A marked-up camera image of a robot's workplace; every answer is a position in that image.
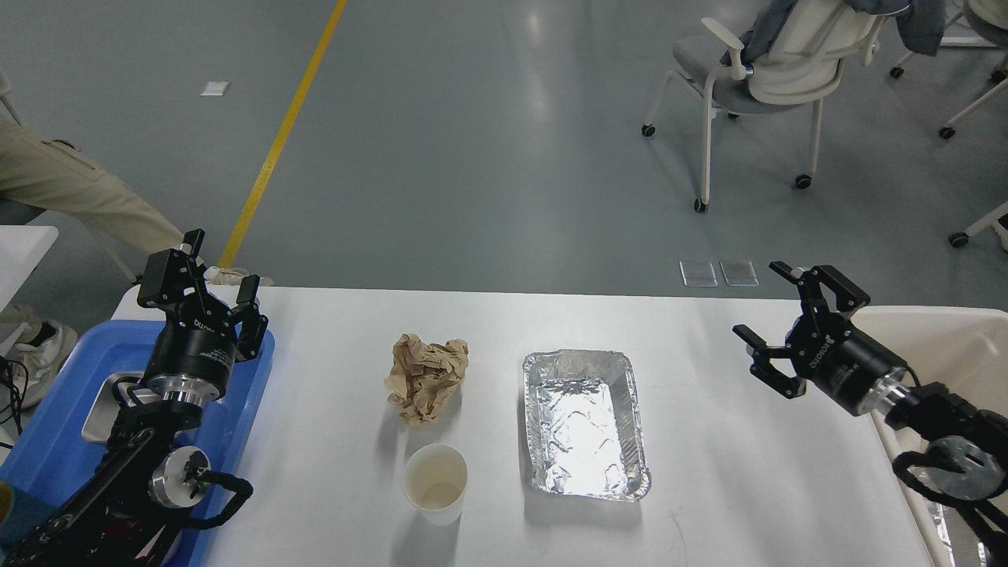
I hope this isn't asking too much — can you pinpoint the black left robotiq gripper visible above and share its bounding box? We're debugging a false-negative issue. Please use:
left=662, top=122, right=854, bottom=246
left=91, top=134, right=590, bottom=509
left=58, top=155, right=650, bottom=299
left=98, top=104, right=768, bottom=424
left=137, top=229, right=268, bottom=402

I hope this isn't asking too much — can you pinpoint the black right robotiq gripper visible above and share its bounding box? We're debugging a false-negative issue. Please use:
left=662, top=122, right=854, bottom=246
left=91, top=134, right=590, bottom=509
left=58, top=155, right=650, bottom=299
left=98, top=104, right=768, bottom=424
left=733, top=261, right=910, bottom=416

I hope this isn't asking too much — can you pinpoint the stainless steel rectangular dish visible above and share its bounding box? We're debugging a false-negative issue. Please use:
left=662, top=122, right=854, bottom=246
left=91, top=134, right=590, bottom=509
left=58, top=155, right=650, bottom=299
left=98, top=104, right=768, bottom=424
left=80, top=371, right=161, bottom=444

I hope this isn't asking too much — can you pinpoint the brown paper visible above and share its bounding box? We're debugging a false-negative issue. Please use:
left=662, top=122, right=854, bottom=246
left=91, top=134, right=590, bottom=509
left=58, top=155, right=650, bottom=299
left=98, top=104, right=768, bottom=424
left=383, top=333, right=469, bottom=428

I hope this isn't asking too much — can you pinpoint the aluminium foil tray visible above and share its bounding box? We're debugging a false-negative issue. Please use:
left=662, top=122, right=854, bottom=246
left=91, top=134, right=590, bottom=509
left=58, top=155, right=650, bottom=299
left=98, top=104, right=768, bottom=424
left=522, top=349, right=652, bottom=502

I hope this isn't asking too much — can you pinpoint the white paper cup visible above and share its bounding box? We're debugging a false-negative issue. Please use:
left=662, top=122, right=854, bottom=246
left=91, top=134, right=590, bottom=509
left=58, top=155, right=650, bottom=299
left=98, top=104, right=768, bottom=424
left=401, top=443, right=469, bottom=525

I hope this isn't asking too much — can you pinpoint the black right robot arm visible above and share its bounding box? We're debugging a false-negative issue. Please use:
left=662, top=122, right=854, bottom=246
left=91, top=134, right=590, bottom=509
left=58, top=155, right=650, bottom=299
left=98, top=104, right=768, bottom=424
left=733, top=261, right=1007, bottom=566

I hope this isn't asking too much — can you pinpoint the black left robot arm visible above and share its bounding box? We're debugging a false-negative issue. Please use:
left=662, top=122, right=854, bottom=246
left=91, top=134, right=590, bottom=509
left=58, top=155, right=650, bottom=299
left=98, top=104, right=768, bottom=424
left=3, top=228, right=268, bottom=566

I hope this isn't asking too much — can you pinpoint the white side table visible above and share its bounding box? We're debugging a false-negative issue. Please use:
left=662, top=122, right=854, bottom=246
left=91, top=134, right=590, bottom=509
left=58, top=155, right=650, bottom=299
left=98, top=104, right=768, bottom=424
left=1, top=225, right=60, bottom=309

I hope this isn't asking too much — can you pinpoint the foil tray in bin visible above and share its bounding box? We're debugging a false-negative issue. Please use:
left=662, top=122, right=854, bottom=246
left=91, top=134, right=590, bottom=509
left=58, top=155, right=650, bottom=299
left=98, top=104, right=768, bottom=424
left=925, top=502, right=955, bottom=566

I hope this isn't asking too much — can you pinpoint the person in beige trousers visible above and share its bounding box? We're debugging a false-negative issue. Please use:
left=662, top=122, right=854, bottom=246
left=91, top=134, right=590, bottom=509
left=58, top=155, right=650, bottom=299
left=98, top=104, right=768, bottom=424
left=0, top=118, right=272, bottom=406

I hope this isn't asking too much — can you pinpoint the blue plastic tray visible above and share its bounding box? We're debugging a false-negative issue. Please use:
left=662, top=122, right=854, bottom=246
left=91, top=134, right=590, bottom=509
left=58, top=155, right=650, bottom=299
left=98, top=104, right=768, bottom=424
left=0, top=320, right=276, bottom=567

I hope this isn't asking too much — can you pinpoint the white office chair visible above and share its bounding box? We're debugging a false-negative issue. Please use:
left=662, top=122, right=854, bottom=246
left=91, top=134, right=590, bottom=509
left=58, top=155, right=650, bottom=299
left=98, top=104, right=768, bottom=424
left=641, top=1, right=889, bottom=214

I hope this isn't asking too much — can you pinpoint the teal object at corner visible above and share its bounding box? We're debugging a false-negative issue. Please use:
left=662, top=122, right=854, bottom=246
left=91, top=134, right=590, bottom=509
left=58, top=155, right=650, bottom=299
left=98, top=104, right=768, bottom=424
left=1, top=481, right=53, bottom=556

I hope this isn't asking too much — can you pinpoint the grey jacket on chair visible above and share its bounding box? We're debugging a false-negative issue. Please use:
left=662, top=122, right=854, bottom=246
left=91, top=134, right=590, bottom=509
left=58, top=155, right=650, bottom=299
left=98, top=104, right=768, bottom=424
left=721, top=0, right=944, bottom=65

